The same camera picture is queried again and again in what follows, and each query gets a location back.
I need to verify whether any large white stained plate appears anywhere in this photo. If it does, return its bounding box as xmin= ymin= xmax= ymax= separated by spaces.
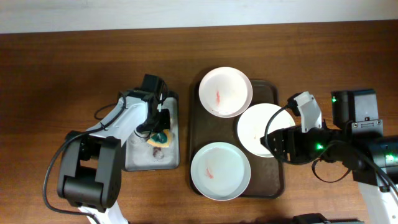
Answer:
xmin=237 ymin=103 xmax=281 ymax=158

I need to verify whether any green and yellow sponge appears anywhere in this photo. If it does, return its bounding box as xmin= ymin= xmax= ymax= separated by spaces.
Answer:
xmin=147 ymin=129 xmax=172 ymax=148

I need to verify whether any pale blue-white plate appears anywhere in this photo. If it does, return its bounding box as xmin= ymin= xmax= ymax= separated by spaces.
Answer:
xmin=190 ymin=142 xmax=251 ymax=201

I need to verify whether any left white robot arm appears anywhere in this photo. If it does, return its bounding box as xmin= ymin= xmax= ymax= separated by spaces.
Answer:
xmin=57 ymin=75 xmax=170 ymax=223

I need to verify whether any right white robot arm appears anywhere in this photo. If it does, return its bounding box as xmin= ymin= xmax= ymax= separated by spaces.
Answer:
xmin=261 ymin=89 xmax=397 ymax=223

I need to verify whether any large brown serving tray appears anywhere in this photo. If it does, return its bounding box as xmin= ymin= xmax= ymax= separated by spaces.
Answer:
xmin=187 ymin=82 xmax=285 ymax=199

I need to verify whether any small black soapy tray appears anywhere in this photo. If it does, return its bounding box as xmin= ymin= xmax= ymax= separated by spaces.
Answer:
xmin=124 ymin=91 xmax=180 ymax=172

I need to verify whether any pink stained plate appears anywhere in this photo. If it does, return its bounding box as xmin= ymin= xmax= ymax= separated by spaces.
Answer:
xmin=198 ymin=67 xmax=253 ymax=118

